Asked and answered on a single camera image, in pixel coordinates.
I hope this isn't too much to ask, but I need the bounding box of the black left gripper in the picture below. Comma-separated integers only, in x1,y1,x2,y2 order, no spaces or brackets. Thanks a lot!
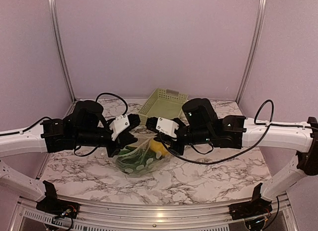
75,119,138,158

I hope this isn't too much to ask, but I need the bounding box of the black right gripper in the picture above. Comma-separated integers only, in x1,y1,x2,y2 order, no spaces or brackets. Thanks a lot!
154,117,214,156

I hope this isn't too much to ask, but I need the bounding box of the yellow fake lemon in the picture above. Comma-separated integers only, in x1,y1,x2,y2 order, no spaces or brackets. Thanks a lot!
149,139,169,159

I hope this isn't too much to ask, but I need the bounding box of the clear zip top bag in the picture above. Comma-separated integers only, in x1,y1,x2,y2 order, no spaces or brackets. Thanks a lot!
113,137,172,177

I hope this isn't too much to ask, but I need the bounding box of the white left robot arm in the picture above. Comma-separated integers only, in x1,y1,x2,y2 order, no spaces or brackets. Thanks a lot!
0,100,140,214

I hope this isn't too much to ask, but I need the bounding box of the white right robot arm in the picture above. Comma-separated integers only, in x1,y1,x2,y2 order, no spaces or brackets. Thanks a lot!
168,98,318,215

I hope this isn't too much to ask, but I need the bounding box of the green fake leafy vegetable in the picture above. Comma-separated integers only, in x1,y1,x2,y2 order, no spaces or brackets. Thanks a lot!
115,146,163,175

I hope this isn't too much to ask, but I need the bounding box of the pale green perforated basket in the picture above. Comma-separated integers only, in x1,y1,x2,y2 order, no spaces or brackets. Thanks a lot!
138,88,188,125

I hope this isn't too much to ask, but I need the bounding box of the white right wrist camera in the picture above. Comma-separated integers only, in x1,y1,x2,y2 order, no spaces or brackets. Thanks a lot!
146,117,179,139

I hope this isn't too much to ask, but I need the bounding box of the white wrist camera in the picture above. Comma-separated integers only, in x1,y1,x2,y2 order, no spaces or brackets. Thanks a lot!
109,114,141,141
146,117,179,139

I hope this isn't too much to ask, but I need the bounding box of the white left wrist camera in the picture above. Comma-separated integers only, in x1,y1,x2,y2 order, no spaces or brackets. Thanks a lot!
109,114,141,141

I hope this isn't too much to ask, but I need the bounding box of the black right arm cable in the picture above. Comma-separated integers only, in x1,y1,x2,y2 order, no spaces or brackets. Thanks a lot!
159,99,314,164

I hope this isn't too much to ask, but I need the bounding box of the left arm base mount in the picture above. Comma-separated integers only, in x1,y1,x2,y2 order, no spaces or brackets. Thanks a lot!
36,181,80,219

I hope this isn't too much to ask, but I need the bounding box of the aluminium front rail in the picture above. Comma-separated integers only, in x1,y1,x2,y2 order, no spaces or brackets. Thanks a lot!
14,190,294,231

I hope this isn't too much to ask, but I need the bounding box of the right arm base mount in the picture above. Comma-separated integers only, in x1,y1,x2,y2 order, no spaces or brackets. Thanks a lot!
229,183,272,220

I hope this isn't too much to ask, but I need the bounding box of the left aluminium frame post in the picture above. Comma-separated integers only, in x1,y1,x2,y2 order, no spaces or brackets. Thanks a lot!
48,0,77,103

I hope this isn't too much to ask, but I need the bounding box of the aluminium frame post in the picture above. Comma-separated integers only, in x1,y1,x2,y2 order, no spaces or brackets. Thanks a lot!
236,0,267,104
48,0,77,103

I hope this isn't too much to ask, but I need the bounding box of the right aluminium frame post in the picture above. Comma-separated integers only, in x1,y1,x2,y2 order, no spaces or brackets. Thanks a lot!
236,0,267,104

